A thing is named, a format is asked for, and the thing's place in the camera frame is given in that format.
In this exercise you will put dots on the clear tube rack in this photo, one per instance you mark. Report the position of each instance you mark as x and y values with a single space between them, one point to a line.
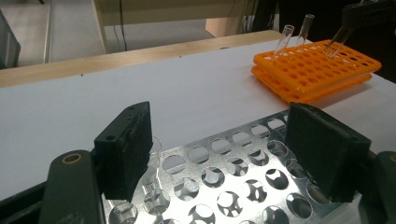
208 193

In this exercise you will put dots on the dark curtain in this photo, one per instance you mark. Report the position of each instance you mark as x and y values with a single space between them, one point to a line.
327 15

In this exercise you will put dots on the light metal floor strip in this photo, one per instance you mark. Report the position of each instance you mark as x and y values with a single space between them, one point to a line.
47 31

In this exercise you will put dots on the orange plastic test tube rack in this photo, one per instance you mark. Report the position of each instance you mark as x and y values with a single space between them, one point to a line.
327 88

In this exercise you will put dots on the beige cabinet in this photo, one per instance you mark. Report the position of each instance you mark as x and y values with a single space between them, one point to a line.
162 12

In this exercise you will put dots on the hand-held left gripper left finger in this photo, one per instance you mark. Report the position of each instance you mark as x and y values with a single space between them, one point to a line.
124 155

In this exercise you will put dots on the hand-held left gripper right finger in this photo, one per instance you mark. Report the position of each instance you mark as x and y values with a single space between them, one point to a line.
323 149

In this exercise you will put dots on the grey cabinet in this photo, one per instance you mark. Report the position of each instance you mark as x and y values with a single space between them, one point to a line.
9 46

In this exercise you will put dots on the clear glass test tube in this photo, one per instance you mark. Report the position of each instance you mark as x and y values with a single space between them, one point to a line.
285 39
306 28
337 42
154 155

